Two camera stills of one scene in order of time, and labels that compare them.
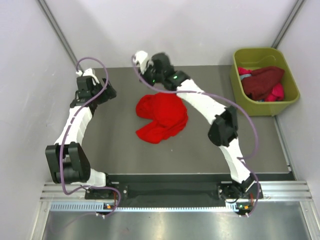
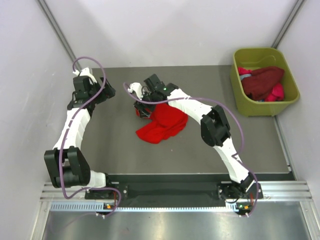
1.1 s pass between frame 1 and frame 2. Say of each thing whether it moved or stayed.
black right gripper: moved
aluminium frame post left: stayed
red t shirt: stayed
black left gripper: stayed
